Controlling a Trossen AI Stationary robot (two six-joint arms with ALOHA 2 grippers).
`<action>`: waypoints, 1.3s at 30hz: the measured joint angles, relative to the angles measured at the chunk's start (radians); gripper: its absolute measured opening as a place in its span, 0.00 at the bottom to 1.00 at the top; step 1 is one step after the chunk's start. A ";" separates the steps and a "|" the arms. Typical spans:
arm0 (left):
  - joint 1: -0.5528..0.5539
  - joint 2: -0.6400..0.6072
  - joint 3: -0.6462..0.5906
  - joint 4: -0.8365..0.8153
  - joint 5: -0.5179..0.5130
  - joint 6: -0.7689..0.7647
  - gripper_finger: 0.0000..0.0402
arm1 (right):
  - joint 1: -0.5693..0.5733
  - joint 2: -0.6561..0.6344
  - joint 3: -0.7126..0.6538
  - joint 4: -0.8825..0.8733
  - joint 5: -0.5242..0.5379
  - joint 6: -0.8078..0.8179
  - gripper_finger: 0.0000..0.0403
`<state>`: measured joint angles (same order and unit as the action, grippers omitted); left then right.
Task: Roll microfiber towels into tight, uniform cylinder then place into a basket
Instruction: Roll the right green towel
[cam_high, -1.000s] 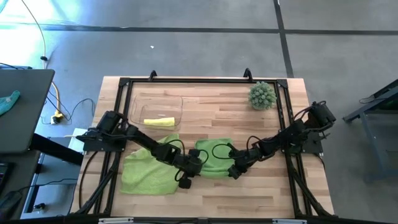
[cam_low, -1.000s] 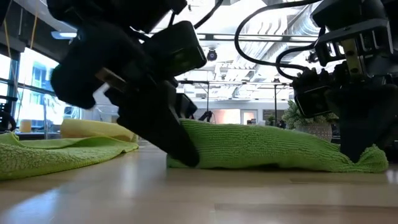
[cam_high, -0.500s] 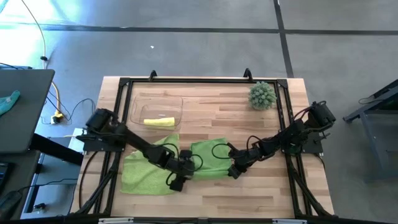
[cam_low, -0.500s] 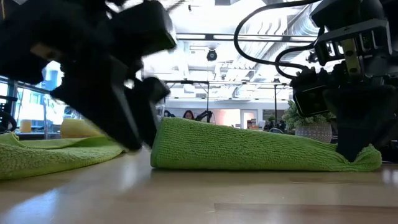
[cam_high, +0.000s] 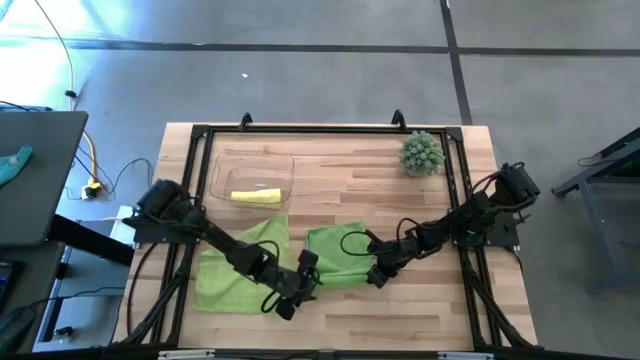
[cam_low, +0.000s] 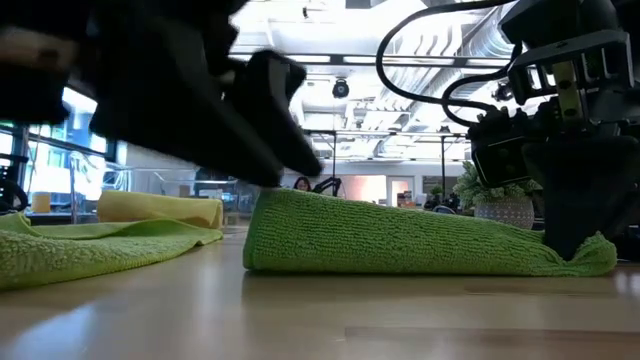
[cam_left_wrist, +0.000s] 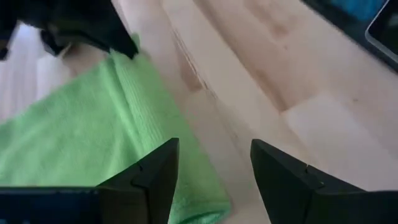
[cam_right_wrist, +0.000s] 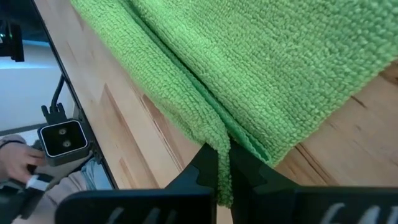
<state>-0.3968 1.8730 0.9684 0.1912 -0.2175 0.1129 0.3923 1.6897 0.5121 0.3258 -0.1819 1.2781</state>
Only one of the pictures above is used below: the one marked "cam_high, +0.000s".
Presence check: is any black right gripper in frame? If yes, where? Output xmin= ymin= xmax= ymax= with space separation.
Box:
xmin=367 ymin=232 xmax=421 ymax=290

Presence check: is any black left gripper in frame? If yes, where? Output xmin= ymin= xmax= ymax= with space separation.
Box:
xmin=262 ymin=248 xmax=321 ymax=322

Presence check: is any smooth green microfiber towel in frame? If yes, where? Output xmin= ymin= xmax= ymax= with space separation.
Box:
xmin=304 ymin=222 xmax=374 ymax=291

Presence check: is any fluffy green microfiber towel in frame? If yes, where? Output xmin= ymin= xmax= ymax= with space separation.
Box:
xmin=193 ymin=214 xmax=291 ymax=315

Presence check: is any yellow microfiber towel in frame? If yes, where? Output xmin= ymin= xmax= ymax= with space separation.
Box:
xmin=230 ymin=188 xmax=282 ymax=205

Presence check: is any clear plastic basket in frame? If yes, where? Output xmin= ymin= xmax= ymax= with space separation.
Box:
xmin=208 ymin=152 xmax=296 ymax=210

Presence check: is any green artificial potted plant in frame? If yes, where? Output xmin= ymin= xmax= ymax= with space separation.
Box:
xmin=398 ymin=130 xmax=446 ymax=179

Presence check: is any grey metal cart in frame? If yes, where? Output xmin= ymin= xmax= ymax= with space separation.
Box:
xmin=552 ymin=127 xmax=640 ymax=296

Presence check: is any yellow power plug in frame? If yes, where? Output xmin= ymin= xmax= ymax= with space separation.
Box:
xmin=81 ymin=179 xmax=105 ymax=200

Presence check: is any dark grey desk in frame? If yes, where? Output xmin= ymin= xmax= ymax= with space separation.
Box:
xmin=0 ymin=110 xmax=90 ymax=249

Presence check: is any teal cloth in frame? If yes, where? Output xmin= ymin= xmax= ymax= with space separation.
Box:
xmin=0 ymin=144 xmax=34 ymax=187

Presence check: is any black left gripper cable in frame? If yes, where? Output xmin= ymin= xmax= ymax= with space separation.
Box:
xmin=249 ymin=239 xmax=321 ymax=315

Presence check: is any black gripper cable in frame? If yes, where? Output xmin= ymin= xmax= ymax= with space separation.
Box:
xmin=249 ymin=239 xmax=321 ymax=315
xmin=339 ymin=217 xmax=431 ymax=257

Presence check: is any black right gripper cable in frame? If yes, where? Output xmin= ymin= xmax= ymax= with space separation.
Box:
xmin=339 ymin=217 xmax=431 ymax=257

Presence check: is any black aluminium table frame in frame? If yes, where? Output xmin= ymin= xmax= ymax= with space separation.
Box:
xmin=113 ymin=122 xmax=539 ymax=351

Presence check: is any yellow cable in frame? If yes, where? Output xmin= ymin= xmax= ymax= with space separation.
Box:
xmin=33 ymin=0 xmax=104 ymax=194

